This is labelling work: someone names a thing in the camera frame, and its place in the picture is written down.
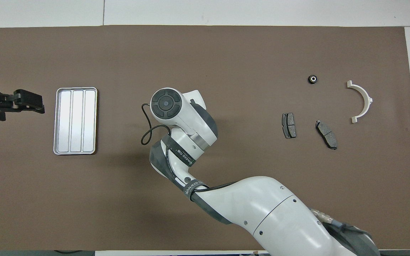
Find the silver metal tray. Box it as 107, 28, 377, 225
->
53, 87, 98, 155

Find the brown table mat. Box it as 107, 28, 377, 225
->
0, 25, 410, 251

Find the rectangular grey brake pad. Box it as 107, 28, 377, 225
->
282, 112, 297, 139

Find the angled grey brake pad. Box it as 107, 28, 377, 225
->
315, 120, 338, 150

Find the white curved plastic bracket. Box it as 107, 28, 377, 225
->
347, 81, 373, 124

